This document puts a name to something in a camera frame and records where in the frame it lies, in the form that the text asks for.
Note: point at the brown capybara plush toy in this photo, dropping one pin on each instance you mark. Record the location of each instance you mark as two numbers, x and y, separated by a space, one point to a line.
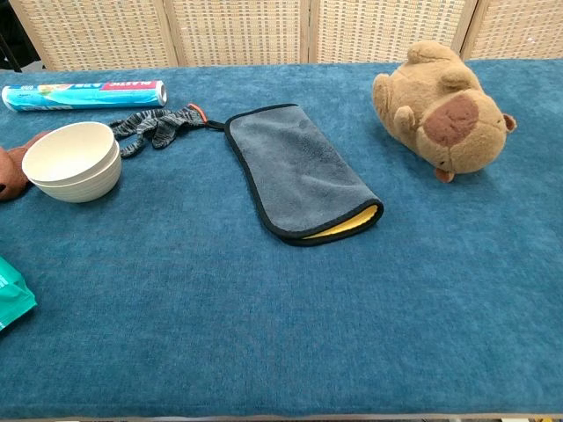
440 123

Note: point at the grey striped knit glove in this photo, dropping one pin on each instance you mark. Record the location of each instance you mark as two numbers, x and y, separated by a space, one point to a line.
163 125

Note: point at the blue plastic wrap box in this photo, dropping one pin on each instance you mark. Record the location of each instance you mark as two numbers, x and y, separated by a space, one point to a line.
83 94

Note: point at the teal wet wipes pack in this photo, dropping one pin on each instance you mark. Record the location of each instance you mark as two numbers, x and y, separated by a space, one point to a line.
11 294

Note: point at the cream plastic bowl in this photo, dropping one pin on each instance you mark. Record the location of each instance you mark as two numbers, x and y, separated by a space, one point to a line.
66 149
85 190

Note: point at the wicker folding screen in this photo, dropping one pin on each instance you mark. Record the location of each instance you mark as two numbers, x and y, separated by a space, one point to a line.
237 31

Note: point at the blue fabric table cover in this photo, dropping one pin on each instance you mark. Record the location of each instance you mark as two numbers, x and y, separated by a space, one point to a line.
281 316

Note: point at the rust brown cloth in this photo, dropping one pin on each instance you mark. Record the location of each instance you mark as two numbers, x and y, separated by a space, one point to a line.
11 171

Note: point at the grey microfiber towel yellow inside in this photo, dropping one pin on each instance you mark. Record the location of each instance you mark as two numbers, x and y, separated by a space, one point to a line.
299 171

